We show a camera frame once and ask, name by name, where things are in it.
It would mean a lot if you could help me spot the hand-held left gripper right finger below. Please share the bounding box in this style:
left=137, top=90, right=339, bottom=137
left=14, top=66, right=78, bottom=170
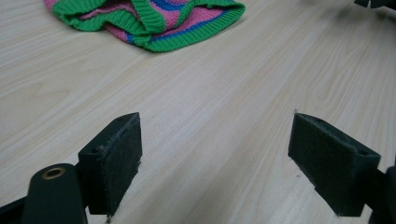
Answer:
left=287, top=112, right=382, bottom=217

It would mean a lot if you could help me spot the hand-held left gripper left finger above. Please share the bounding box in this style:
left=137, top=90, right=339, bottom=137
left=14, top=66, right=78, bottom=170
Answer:
left=77, top=112, right=143, bottom=217

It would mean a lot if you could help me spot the striped knitted sweater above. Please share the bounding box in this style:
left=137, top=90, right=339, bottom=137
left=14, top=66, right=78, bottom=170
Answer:
left=42, top=0, right=247, bottom=53

